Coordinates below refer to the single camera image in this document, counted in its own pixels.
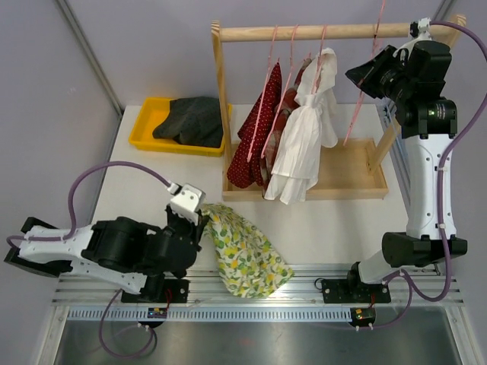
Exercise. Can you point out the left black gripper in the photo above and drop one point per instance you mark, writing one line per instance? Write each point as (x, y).
(195, 228)

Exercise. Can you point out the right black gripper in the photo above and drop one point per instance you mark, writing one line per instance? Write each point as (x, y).
(365, 75)

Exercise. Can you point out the pink hanger of white skirt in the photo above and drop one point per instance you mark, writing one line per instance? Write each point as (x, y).
(319, 61)

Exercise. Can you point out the lemon print skirt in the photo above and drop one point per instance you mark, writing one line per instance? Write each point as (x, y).
(248, 264)

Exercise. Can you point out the red polka dot skirt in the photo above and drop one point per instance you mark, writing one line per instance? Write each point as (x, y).
(240, 173)

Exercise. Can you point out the pink hanger of plaid skirt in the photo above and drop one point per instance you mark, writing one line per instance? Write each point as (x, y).
(278, 108)

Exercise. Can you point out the red plaid skirt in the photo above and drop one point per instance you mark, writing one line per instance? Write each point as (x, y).
(288, 106)

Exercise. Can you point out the pink hanger of polka skirt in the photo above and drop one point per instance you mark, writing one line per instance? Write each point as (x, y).
(268, 73)

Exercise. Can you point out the dark grey dotted skirt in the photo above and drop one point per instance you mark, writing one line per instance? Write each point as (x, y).
(194, 121)

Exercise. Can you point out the white skirt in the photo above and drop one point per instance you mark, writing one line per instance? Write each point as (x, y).
(308, 129)

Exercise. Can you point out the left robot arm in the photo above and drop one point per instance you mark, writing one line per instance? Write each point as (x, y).
(148, 263)

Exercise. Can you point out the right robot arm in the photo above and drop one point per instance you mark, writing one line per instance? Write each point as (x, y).
(412, 76)

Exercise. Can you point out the wooden clothes rack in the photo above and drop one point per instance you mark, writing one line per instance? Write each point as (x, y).
(351, 169)

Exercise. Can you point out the yellow plastic bin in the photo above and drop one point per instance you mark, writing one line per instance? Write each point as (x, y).
(153, 112)

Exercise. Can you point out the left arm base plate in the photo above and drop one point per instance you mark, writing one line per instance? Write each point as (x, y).
(164, 291)

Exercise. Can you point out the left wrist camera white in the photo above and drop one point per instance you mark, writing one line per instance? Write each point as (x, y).
(186, 201)

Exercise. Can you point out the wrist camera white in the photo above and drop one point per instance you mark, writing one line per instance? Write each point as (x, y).
(420, 30)
(186, 201)

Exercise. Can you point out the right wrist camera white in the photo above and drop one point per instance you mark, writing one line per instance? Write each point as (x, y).
(420, 30)

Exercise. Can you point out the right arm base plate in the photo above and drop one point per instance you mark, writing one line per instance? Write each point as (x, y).
(340, 291)

